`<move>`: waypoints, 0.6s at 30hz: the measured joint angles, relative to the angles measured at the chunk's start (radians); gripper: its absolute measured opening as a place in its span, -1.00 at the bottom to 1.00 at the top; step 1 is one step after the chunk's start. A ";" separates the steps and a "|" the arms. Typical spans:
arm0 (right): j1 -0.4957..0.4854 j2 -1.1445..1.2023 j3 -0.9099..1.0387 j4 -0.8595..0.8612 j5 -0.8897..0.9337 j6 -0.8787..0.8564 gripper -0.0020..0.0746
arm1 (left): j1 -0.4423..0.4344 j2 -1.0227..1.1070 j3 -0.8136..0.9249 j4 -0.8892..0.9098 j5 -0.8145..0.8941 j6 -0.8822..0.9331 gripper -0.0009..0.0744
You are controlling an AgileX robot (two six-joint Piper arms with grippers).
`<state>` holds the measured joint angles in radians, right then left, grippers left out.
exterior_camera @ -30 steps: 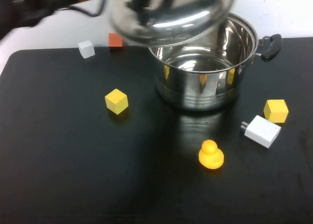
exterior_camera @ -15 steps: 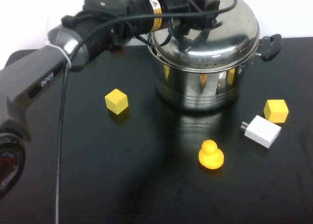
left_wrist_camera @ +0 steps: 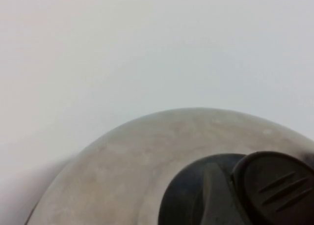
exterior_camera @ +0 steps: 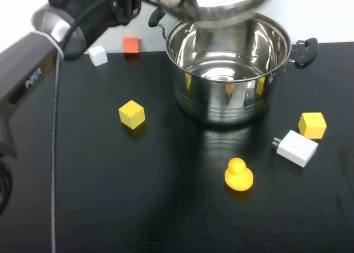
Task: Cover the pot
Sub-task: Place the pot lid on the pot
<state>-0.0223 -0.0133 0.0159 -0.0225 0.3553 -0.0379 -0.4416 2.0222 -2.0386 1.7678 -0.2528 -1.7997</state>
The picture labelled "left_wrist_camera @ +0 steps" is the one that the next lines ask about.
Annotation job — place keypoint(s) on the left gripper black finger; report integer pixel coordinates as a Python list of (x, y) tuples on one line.
[(277, 193)]

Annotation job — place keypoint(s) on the steel lid with black knob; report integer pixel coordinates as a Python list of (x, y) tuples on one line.
[(122, 173)]

